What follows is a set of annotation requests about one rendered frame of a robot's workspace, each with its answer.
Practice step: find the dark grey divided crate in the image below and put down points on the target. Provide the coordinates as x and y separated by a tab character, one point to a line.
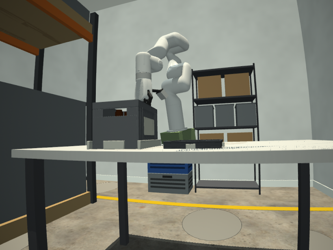
140	123

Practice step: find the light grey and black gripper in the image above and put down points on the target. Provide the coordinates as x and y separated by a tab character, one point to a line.
143	90

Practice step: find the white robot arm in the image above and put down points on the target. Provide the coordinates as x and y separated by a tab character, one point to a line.
179	75

